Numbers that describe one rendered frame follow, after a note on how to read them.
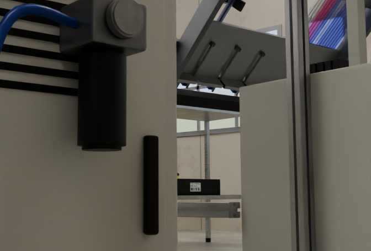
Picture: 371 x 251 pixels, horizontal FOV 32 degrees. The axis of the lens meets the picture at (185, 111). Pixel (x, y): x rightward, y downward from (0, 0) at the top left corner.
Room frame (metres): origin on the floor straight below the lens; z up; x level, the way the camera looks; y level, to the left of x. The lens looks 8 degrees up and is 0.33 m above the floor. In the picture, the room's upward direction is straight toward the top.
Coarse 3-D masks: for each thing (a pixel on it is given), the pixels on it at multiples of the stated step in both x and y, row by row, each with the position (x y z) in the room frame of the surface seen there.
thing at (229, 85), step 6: (180, 78) 1.89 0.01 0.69; (186, 78) 1.91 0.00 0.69; (192, 78) 1.93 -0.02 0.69; (198, 78) 1.95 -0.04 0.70; (204, 78) 1.97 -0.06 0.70; (210, 78) 1.99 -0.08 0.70; (216, 78) 2.01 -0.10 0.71; (198, 84) 1.94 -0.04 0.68; (204, 84) 1.95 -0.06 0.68; (210, 84) 1.97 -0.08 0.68; (216, 84) 1.98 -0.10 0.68; (222, 84) 2.02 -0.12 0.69; (228, 84) 2.02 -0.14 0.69; (234, 84) 2.05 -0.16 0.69; (240, 84) 2.07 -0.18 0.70; (246, 84) 2.10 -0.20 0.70; (252, 84) 2.12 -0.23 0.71
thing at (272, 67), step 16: (208, 32) 1.85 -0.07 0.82; (224, 32) 1.88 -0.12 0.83; (240, 32) 1.91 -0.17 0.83; (256, 32) 1.95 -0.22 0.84; (208, 48) 1.90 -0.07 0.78; (224, 48) 1.93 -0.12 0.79; (240, 48) 1.95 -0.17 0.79; (256, 48) 2.00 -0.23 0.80; (272, 48) 2.04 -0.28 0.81; (320, 48) 2.16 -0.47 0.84; (192, 64) 1.92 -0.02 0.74; (208, 64) 1.95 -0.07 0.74; (224, 64) 1.99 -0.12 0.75; (240, 64) 2.02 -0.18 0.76; (272, 64) 2.10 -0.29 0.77; (240, 80) 2.09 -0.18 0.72; (256, 80) 2.12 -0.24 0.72; (272, 80) 2.17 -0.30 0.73
